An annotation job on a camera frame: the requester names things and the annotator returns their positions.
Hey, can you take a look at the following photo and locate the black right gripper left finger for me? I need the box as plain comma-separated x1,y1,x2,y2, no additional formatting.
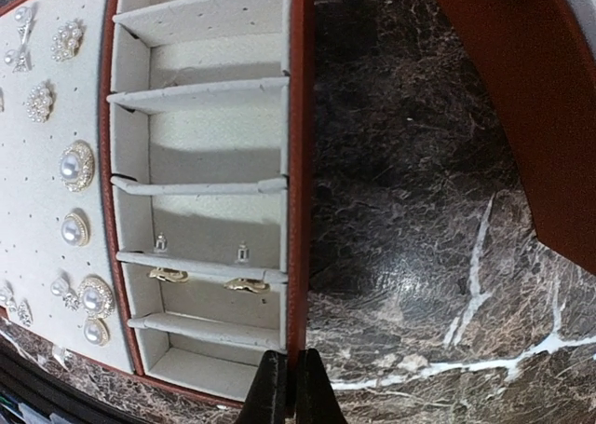
237,350,288,424

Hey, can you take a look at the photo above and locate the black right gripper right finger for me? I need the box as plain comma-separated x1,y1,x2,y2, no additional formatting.
295,349,347,424

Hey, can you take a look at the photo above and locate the round pearl halo earring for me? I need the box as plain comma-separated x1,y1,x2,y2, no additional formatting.
83,318,110,347

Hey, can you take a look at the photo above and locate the round crystal halo earring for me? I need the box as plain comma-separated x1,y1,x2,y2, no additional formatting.
77,275,115,319

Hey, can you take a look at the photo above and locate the red jewelry tray insert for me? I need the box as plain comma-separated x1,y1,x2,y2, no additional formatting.
1,0,314,405

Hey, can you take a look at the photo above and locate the red jewelry box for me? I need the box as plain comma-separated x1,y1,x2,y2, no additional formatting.
437,0,595,271

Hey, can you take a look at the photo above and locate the gold oval earring left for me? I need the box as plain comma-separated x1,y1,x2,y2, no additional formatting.
147,267,189,283

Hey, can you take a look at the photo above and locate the small pearl halo earring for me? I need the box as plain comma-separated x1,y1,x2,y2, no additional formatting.
61,209,90,247

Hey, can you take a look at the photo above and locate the crystal leaf earring front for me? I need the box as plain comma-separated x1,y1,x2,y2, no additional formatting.
17,300,33,327

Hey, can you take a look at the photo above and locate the large pearl halo earring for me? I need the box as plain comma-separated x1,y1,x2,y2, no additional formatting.
59,140,95,193

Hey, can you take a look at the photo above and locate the pearl cluster earring lower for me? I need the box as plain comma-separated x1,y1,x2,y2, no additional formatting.
25,81,54,123

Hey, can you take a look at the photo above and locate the pearl cluster earring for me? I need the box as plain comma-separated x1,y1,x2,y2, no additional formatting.
50,20,84,62
25,81,54,123

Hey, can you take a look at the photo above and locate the pearl cluster earring upper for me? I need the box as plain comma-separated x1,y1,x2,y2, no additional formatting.
50,20,84,62

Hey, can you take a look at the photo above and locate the pearl drop earring pair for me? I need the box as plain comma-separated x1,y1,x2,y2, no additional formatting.
3,5,36,73

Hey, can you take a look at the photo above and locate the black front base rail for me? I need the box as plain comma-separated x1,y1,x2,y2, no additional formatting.
0,349,122,424

